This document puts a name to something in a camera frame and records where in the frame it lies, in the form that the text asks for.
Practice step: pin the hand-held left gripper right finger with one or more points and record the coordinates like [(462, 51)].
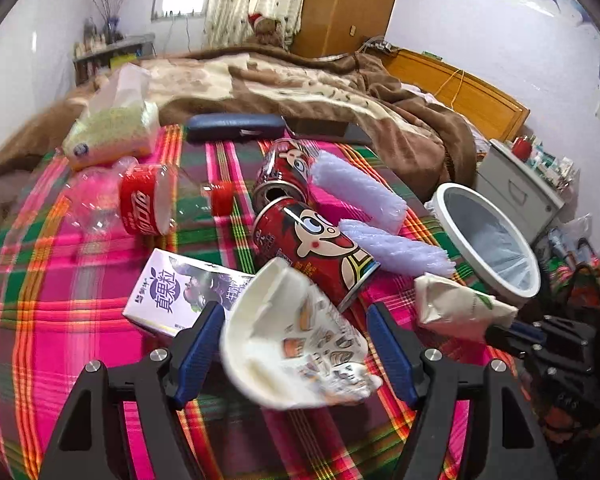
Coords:
[(390, 355)]

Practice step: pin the red cartoon drink can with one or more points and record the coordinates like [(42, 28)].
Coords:
[(300, 245), (285, 170)]

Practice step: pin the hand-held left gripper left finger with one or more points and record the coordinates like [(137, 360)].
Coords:
[(200, 355)]

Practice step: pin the clutter of small jars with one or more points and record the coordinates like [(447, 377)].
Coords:
[(555, 165)]

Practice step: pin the grey nightstand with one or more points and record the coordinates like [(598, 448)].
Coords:
[(510, 185)]

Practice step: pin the crushed white printed paper cup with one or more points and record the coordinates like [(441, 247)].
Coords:
[(280, 340)]

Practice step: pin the dark blue glasses case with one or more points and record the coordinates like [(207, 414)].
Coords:
[(230, 126)]

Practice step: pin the cream carton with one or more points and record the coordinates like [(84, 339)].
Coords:
[(455, 310)]

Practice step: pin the brown teddy bear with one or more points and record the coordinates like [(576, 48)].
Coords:
[(269, 32)]

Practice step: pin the vase of dry branches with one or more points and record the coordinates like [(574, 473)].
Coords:
[(111, 25)]

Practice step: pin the clear plastic cola bottle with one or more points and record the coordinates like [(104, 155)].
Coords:
[(145, 200)]

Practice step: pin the cluttered side table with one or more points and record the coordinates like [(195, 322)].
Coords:
[(115, 45)]

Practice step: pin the white power strip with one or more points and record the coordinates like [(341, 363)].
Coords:
[(377, 45)]

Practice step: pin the wooden headboard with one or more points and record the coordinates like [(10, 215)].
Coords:
[(470, 90)]

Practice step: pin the purple milk carton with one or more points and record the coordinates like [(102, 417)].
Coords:
[(170, 290)]

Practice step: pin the white trash bin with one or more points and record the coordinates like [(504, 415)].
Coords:
[(500, 245)]

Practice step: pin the white foam fruit net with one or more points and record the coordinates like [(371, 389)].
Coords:
[(355, 190), (395, 247)]

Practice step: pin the wooden wardrobe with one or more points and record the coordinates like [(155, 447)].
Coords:
[(350, 0)]

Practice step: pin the red cup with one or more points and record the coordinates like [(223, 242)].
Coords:
[(521, 149)]

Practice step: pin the black smartphone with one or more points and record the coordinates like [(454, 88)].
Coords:
[(320, 129)]

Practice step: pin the row of small bottles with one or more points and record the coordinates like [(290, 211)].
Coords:
[(92, 42)]

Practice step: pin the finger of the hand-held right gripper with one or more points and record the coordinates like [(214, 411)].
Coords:
[(507, 341), (527, 329)]

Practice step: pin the clear plastic bag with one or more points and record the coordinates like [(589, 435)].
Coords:
[(577, 227)]

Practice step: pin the soft tissue pack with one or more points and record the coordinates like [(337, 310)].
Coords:
[(110, 130)]

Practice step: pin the brown patterned blanket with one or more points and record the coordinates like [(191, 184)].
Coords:
[(280, 85)]

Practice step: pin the pink plaid bed sheet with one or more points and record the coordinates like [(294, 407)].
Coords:
[(55, 285)]

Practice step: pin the blue white wall poster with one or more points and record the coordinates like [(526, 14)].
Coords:
[(562, 7)]

